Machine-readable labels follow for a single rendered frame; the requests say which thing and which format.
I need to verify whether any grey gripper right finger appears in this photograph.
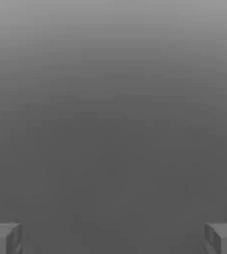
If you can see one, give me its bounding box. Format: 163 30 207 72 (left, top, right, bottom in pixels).
204 222 227 254

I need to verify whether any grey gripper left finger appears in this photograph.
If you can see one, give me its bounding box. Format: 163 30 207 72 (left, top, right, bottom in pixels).
0 222 23 254

